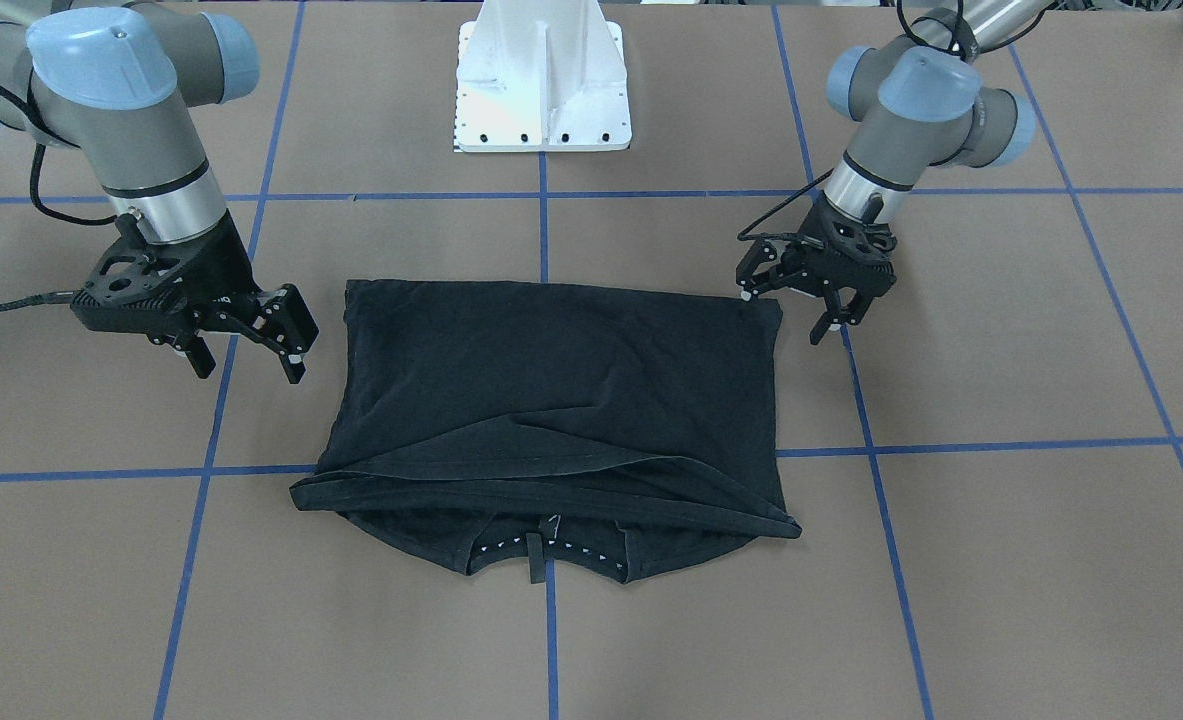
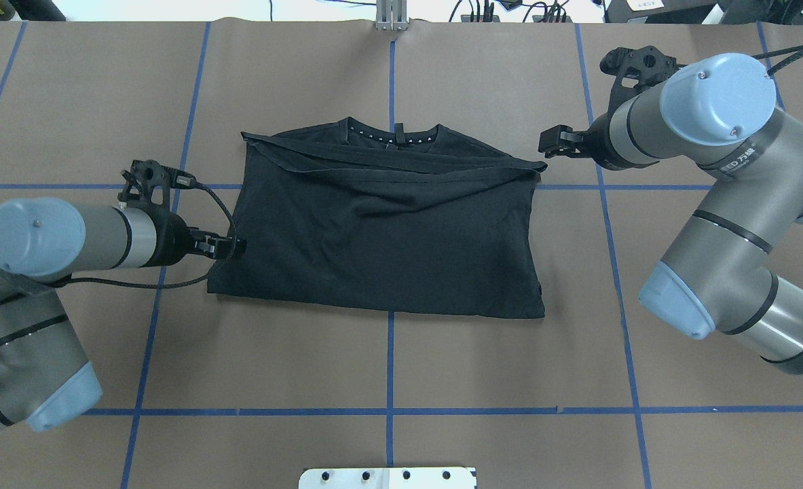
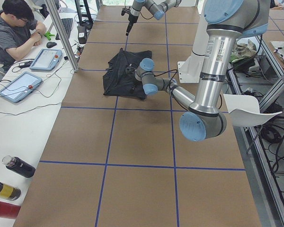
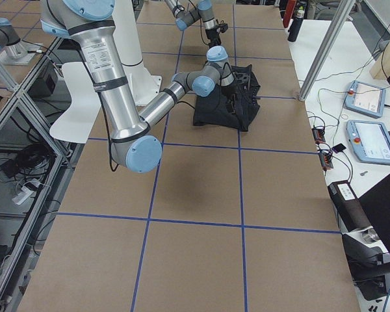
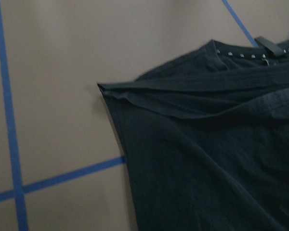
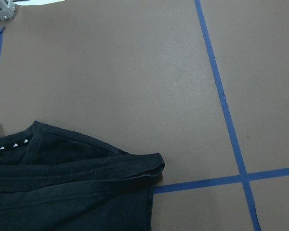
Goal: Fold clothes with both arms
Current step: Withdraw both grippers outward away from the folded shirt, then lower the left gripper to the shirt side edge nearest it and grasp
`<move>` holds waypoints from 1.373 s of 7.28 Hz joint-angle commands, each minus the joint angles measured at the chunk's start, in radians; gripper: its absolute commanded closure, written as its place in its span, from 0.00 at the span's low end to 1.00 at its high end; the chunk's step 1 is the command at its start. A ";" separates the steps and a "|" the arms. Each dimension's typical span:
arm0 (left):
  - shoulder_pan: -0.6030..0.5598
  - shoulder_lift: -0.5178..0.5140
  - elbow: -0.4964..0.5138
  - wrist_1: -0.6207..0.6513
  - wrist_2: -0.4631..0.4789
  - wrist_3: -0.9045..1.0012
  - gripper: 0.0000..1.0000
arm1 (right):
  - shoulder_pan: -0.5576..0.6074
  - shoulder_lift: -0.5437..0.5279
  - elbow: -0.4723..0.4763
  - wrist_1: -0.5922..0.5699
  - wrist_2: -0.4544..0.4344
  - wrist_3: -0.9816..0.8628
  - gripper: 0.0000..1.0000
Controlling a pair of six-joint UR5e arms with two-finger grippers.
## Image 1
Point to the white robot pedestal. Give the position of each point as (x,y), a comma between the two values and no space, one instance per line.
(541,76)

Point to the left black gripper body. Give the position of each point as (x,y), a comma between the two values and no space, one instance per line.
(819,243)

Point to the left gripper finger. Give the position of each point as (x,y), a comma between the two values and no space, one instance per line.
(772,263)
(838,313)

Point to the black graphic t-shirt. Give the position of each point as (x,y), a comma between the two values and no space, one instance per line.
(628,432)

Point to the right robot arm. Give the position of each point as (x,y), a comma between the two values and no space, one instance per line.
(116,80)

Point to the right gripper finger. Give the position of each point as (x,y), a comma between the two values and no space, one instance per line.
(279,320)
(196,351)

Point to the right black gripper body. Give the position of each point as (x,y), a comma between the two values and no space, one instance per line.
(219,268)

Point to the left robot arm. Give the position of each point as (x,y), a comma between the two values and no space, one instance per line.
(919,102)

